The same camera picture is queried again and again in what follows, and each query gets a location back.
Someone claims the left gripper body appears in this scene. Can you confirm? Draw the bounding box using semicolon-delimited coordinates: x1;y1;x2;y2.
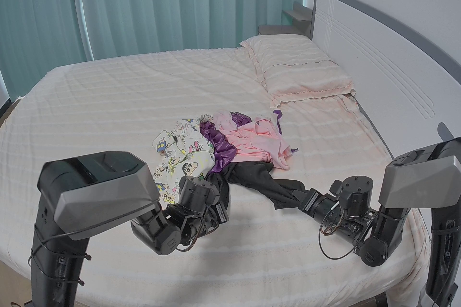
203;202;231;231

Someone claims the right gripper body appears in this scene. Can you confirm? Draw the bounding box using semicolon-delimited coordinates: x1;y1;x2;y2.
299;190;330;221

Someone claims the black T-shirt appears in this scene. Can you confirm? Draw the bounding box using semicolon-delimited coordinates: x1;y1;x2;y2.
207;160;307;213

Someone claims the bed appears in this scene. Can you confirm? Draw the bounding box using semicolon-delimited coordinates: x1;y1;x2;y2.
0;0;461;307

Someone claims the purple garment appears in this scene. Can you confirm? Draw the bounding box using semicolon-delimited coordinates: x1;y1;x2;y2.
200;109;300;175

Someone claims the white printed pyjama top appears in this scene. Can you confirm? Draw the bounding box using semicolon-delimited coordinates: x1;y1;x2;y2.
151;115;217;206

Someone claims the pink garment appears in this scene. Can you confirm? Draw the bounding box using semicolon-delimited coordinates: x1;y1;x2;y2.
212;111;292;170

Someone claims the cream pillow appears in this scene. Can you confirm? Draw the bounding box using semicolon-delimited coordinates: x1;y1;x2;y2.
239;36;355;108

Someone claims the grey bedside table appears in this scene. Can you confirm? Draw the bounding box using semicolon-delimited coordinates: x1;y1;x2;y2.
259;1;313;36

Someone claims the black cable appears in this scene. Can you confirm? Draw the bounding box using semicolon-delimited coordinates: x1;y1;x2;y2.
318;216;362;260

